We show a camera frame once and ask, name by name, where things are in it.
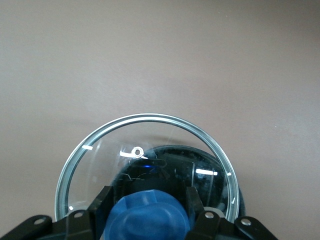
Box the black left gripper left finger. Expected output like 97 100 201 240
53 185 116 240

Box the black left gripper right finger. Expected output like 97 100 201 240
184 186 236 240

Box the glass lid with blue knob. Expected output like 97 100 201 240
54 113 238 240

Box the black pot with blue handle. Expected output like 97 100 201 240
113 144 248 224

